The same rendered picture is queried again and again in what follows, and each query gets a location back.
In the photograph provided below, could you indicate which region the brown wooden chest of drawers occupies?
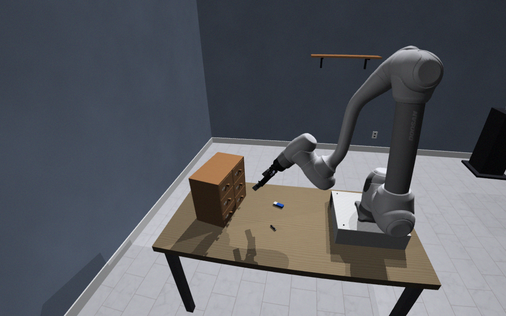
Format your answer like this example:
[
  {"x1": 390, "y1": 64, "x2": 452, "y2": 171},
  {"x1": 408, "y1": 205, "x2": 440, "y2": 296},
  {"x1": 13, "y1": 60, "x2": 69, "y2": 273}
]
[{"x1": 188, "y1": 152, "x2": 244, "y2": 228}]

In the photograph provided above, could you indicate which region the brown wooden drawer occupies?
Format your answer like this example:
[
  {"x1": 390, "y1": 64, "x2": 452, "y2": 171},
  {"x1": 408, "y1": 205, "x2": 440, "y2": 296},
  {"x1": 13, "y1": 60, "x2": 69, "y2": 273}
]
[
  {"x1": 221, "y1": 186, "x2": 234, "y2": 213},
  {"x1": 219, "y1": 172, "x2": 233, "y2": 199},
  {"x1": 234, "y1": 173, "x2": 245, "y2": 196},
  {"x1": 235, "y1": 186, "x2": 246, "y2": 209},
  {"x1": 233, "y1": 159, "x2": 244, "y2": 182},
  {"x1": 223, "y1": 200, "x2": 235, "y2": 226}
]

